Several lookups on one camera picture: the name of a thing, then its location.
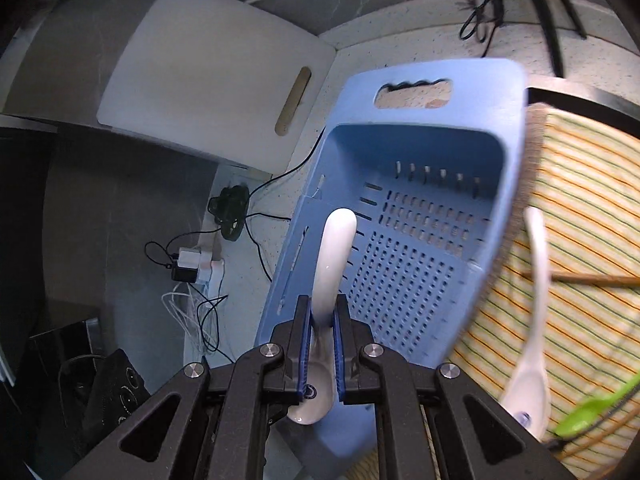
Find black plug bundle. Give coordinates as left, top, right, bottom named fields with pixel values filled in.
left=207, top=185, right=251, bottom=242

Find white ceramic spoon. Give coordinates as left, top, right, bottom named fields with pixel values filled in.
left=286, top=207, right=359, bottom=426
left=500, top=206, right=553, bottom=438

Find white power strip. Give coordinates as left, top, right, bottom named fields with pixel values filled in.
left=196, top=244, right=224, bottom=306

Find thin black cable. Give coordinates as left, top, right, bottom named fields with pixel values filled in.
left=242, top=125, right=328, bottom=281

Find blue plastic drain basket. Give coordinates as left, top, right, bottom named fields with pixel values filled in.
left=252, top=57, right=530, bottom=478

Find white cutting board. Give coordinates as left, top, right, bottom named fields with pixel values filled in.
left=96, top=0, right=336, bottom=173

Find wooden chopstick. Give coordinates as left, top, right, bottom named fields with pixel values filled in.
left=522, top=271, right=640, bottom=289

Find black looped cable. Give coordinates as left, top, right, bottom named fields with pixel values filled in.
left=459, top=0, right=507, bottom=57

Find black tripod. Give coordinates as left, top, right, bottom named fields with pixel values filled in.
left=487, top=0, right=588, bottom=78

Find green plastic spoon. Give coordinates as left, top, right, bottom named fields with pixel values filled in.
left=554, top=372, right=640, bottom=438

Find striped cloth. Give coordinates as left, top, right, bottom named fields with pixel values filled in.
left=420, top=110, right=640, bottom=480

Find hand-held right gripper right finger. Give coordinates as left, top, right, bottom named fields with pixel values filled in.
left=332, top=294, right=576, bottom=480

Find white thin cables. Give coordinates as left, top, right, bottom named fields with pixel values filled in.
left=161, top=282, right=213, bottom=353

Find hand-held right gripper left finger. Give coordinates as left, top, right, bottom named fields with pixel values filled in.
left=62, top=294, right=314, bottom=480

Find black speaker device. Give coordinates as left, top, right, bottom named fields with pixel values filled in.
left=81, top=349, right=152, bottom=442

